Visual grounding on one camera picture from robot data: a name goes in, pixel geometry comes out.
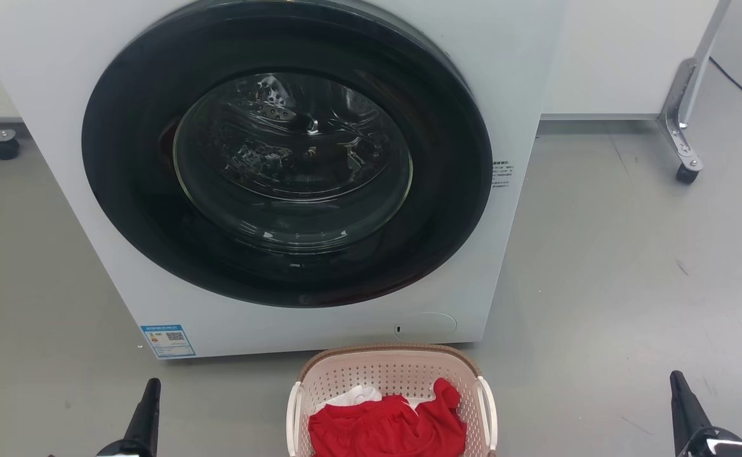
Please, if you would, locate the round drain filter cover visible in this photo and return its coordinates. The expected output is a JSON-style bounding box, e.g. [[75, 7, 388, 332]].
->
[[394, 312, 458, 343]]

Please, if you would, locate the beige perforated laundry basket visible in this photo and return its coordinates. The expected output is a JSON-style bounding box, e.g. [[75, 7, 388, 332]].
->
[[285, 343, 499, 457]]

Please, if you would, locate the white front-load washing machine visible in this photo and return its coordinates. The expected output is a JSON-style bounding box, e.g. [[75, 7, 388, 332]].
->
[[0, 0, 568, 361]]

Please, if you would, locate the white garment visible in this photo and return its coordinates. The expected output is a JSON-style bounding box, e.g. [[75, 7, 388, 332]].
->
[[320, 385, 383, 408]]

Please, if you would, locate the black round washing machine door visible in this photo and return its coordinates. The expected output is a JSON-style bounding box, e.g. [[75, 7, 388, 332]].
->
[[82, 0, 494, 308]]

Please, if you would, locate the blue energy label sticker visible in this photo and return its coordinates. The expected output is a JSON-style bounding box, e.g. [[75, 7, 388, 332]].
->
[[140, 325, 197, 359]]

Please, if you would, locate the red garment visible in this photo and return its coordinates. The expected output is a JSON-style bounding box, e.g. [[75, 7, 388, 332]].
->
[[308, 378, 468, 457]]

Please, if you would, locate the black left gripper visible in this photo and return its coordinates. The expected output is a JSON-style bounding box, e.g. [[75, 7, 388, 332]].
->
[[96, 378, 162, 457]]

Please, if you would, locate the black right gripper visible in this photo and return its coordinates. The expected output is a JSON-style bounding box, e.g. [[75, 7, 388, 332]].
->
[[670, 371, 742, 457]]

